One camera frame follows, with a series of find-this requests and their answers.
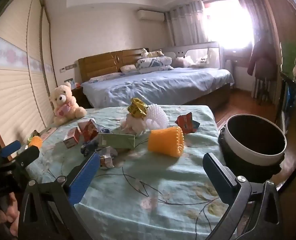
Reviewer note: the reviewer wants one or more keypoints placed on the grey bed guard rail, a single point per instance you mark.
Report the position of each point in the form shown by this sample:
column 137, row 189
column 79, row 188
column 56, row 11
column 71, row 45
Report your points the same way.
column 188, row 48

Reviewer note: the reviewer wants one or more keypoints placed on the grey patterned curtain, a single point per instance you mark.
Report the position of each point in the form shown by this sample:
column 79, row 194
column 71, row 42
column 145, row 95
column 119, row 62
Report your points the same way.
column 255, row 10
column 185, row 22

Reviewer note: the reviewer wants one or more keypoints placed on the small photo frame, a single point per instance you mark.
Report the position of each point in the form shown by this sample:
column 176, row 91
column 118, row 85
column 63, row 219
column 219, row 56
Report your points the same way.
column 70, row 83

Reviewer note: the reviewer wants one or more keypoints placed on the black television cabinet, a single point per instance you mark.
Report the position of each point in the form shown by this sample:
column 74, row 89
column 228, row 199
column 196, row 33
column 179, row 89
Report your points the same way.
column 295, row 97

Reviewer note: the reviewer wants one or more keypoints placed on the red blue snack packet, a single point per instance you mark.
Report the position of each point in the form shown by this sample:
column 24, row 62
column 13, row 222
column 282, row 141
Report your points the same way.
column 184, row 123

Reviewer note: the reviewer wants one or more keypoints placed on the white radiator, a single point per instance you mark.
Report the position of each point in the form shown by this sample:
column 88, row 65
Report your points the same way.
column 260, row 87

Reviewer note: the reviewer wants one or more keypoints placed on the white trash bin black liner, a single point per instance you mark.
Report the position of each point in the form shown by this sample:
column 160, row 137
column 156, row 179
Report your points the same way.
column 250, row 155

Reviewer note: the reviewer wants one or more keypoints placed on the dark red coat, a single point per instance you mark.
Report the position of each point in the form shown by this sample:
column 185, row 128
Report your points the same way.
column 261, row 60

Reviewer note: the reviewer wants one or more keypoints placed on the green paper box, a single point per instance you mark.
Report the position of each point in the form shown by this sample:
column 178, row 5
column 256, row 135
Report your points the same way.
column 118, row 140

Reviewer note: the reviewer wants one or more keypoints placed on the green floral bed sheet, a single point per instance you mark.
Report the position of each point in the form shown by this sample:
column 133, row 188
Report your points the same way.
column 143, row 170

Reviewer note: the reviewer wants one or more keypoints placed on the bright window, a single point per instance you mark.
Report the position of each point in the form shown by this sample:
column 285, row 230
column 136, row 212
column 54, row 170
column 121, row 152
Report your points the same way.
column 228, row 22

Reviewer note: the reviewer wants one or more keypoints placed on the bed with blue sheet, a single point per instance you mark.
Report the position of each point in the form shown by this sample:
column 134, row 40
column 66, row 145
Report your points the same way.
column 163, row 85

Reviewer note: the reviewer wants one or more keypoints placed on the pinkish plastic bag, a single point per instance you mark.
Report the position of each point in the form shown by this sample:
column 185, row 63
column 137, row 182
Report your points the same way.
column 133, row 125

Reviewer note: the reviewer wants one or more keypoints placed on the white wrapper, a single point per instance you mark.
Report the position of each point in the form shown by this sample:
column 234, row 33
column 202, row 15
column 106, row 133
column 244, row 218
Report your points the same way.
column 106, row 156

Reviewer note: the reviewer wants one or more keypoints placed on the flat patterned pillow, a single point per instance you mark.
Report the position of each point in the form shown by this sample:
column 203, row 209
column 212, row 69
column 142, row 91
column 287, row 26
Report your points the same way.
column 105, row 77

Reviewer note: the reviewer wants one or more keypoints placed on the yellow snack wrapper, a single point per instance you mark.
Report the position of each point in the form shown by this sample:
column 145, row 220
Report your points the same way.
column 136, row 107

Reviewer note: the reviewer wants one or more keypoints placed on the green wrapper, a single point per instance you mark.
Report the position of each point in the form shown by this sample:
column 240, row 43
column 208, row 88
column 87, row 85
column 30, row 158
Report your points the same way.
column 32, row 133

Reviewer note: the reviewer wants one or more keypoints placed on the small pink white carton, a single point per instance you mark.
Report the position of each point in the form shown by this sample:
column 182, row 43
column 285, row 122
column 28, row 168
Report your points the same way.
column 71, row 137

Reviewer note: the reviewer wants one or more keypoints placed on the white foam fruit net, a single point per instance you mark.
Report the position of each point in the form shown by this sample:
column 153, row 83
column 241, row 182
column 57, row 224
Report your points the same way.
column 156, row 116

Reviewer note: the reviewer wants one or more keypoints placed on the wall switch panel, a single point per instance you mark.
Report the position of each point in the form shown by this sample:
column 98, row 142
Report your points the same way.
column 68, row 67

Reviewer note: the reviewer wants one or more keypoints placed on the stack of green boxes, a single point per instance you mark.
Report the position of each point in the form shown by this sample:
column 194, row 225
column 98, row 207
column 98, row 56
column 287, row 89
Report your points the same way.
column 289, row 55

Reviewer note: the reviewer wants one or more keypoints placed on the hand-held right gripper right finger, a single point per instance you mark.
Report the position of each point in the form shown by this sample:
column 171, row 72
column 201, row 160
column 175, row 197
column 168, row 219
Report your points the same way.
column 216, row 177

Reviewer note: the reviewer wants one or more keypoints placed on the white plush dog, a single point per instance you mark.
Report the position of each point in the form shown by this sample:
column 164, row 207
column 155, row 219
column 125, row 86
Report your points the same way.
column 144, row 53

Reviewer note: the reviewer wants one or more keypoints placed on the wooden nightstand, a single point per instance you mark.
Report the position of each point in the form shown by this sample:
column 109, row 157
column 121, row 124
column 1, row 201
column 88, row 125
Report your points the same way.
column 79, row 97

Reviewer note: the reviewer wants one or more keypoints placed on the wooden bed headboard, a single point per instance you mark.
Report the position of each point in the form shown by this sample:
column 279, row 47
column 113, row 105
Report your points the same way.
column 100, row 62

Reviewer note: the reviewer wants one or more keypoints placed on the person's left hand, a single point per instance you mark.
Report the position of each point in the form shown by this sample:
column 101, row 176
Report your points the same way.
column 12, row 211

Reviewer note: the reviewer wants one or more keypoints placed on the cream teddy bear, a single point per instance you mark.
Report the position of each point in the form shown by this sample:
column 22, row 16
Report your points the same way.
column 61, row 100

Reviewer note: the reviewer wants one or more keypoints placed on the red torn carton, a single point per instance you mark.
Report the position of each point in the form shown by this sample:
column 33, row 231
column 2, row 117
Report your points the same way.
column 88, row 130

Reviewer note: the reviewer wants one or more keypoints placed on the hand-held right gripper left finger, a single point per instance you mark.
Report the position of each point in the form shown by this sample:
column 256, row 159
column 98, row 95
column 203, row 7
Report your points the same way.
column 84, row 180

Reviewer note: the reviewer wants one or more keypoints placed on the folded white blue quilt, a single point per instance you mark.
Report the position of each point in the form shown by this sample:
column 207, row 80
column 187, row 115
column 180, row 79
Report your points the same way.
column 154, row 63

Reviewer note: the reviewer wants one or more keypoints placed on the tall wooden wardrobe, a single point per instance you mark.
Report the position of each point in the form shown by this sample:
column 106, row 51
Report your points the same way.
column 270, row 17

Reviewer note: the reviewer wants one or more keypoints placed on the pink plush toy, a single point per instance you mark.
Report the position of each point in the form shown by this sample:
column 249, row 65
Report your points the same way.
column 183, row 61

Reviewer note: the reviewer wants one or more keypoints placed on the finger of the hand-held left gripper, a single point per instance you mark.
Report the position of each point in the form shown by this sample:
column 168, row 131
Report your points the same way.
column 28, row 155
column 10, row 148

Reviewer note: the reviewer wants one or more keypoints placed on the small pink pillow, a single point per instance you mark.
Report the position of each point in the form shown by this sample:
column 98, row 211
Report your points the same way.
column 128, row 68

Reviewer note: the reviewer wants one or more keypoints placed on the cream lying plush toy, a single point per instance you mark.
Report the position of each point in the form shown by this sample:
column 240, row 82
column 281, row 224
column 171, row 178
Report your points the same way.
column 156, row 53

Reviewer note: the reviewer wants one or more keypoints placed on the white air conditioner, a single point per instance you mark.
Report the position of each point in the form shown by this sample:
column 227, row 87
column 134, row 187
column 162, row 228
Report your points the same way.
column 150, row 15

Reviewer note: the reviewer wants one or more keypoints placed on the cream sliding wardrobe doors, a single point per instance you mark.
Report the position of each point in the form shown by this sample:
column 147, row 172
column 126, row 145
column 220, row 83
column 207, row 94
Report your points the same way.
column 13, row 87

